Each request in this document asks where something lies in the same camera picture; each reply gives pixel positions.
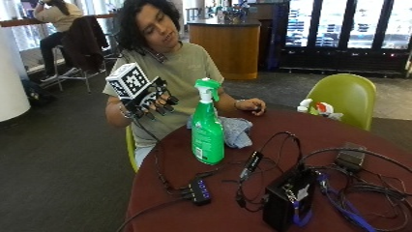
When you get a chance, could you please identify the white spray bottle red trigger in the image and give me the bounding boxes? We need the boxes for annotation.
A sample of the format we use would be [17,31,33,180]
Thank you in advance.
[296,98,345,122]

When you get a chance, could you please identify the green chair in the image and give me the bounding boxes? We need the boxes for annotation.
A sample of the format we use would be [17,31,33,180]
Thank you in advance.
[304,72,378,131]
[124,125,141,174]

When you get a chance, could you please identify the black box device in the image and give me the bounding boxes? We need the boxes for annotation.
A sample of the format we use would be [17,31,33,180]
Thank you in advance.
[261,166,318,232]

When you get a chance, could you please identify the blue cloth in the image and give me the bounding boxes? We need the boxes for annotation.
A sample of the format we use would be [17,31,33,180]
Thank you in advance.
[185,116,254,150]

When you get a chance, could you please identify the white column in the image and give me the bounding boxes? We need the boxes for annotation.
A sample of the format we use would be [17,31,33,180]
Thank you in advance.
[0,24,32,124]

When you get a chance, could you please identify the blue cable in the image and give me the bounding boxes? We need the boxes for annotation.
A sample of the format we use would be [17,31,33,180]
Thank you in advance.
[292,173,378,232]

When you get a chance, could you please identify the wooden bar ledge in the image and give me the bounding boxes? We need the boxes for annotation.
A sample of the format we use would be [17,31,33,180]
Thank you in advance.
[0,13,118,29]

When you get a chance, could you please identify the green spray bottle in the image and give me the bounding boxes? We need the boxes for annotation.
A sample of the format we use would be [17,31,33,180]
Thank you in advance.
[190,77,226,166]

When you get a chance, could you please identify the dark jacket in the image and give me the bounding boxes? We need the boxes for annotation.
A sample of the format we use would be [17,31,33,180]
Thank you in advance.
[62,14,112,73]

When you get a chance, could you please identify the white cube with black markers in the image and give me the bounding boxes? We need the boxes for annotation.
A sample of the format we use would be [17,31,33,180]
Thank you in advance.
[104,62,152,101]

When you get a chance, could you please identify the black stick adapter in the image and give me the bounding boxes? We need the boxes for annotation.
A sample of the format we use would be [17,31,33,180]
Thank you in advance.
[238,151,265,182]

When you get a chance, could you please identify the metal stool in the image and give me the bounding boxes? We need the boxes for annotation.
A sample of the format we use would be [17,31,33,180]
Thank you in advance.
[50,44,112,95]

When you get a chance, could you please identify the the person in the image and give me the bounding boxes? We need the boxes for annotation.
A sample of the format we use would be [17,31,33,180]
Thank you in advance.
[101,0,268,169]

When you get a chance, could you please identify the tangle of black cables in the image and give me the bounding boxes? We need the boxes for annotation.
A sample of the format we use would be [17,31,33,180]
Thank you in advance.
[233,130,412,232]

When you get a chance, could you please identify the black framed glass doors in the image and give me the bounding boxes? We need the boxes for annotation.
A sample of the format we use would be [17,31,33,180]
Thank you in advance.
[274,0,412,75]

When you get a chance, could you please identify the round wooden counter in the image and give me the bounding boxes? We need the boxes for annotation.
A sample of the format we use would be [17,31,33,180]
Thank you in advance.
[186,16,262,81]

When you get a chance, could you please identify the black bag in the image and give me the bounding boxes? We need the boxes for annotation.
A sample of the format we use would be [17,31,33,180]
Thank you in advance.
[20,78,57,106]

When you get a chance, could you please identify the small grey box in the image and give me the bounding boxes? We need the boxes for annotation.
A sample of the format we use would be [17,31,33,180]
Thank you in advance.
[333,141,368,172]

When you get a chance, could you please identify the black hub with blue lights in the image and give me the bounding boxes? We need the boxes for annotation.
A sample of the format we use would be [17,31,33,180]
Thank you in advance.
[186,177,213,207]

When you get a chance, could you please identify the black glove cable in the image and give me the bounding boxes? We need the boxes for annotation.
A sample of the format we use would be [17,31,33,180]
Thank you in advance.
[130,116,196,195]

